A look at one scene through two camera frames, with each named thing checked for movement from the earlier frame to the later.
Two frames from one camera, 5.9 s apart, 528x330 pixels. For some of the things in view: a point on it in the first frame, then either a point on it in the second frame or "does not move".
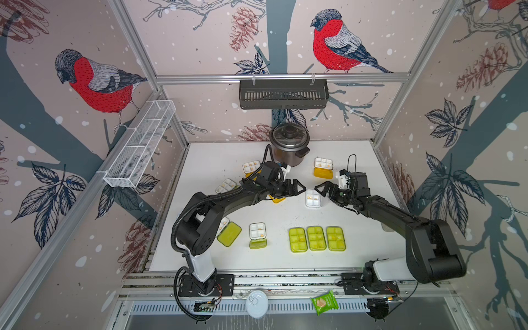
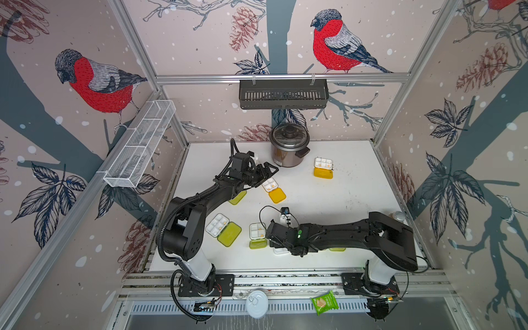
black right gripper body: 343,196 to 273,244
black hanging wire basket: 263,93 does not move
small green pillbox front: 257,236 does not move
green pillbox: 228,232 does not move
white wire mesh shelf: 141,139 does not move
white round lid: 257,304 does not move
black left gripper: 294,190 to 262,177
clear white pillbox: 313,199 to 281,251
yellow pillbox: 323,168 does not move
